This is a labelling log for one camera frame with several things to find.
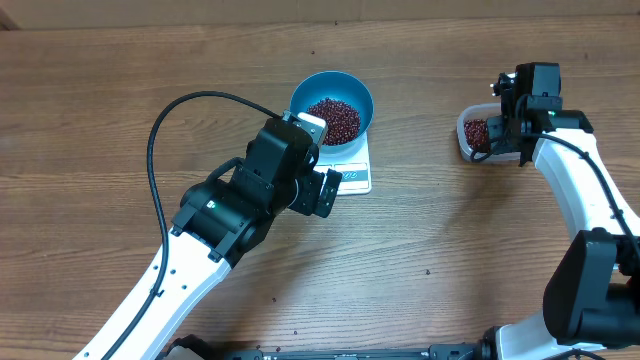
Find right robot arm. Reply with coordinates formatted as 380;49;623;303
459;62;639;359

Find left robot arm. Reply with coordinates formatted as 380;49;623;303
77;112;342;359

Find white kitchen scale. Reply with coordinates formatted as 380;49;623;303
314;133;372;196

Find red beans in bowl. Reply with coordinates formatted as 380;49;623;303
307;98;361;146

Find blue bowl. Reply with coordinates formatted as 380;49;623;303
289;71;375;136

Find clear plastic container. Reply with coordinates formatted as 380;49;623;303
456;103;520;164

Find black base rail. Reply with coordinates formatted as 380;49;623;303
157;335;498;360

